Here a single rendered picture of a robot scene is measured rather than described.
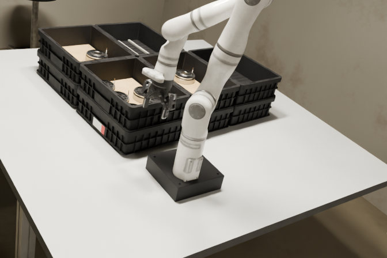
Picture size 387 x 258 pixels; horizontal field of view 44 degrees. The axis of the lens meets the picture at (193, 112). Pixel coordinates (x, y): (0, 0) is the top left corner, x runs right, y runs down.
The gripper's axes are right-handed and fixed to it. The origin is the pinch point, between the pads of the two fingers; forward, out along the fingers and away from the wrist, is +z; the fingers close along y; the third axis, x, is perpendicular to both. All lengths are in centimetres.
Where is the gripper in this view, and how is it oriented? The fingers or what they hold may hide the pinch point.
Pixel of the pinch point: (154, 111)
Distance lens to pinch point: 174.5
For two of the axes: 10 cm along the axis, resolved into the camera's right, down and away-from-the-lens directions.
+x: -5.9, 1.8, -7.9
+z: -2.6, 8.8, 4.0
